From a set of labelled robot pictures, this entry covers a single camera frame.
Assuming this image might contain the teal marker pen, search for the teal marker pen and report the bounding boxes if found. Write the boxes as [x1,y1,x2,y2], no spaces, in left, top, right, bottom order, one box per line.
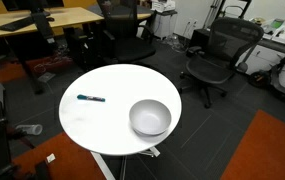
[76,94,106,103]

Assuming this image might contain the black padded office chair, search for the black padded office chair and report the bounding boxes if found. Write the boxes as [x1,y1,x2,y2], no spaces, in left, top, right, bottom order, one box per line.
[96,0,158,65]

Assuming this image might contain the white table base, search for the white table base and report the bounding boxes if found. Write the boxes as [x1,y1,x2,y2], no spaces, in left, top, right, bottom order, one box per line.
[90,146,161,180]

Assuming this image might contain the black computer tower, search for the black computer tower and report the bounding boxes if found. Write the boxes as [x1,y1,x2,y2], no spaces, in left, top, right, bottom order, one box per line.
[63,26,94,69]

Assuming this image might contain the black electric scooter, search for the black electric scooter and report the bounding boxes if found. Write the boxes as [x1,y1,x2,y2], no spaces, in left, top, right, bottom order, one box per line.
[247,49,285,105]

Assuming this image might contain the black mesh office chair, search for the black mesh office chair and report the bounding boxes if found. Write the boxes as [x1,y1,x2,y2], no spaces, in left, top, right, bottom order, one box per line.
[179,17,265,109]

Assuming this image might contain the light wooden desk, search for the light wooden desk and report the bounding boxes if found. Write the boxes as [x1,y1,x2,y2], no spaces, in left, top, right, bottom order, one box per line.
[0,6,105,95]

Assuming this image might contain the small white card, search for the small white card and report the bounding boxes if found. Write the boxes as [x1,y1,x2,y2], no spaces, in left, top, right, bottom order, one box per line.
[46,153,57,164]

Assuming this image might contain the black keyboard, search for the black keyboard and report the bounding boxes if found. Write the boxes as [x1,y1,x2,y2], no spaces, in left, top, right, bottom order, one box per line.
[0,15,36,33]

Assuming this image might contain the green box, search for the green box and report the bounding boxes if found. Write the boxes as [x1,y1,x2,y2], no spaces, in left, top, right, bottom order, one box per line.
[270,18,285,30]

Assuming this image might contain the black monitor stand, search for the black monitor stand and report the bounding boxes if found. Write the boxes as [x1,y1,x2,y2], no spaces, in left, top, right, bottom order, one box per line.
[1,0,57,46]

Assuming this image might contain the grey bowl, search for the grey bowl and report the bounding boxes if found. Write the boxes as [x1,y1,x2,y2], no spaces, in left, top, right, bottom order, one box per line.
[128,98,173,137]

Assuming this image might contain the clear plastic cup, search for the clear plastic cup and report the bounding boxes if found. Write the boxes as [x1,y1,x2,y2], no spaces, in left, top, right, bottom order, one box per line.
[15,123,44,136]

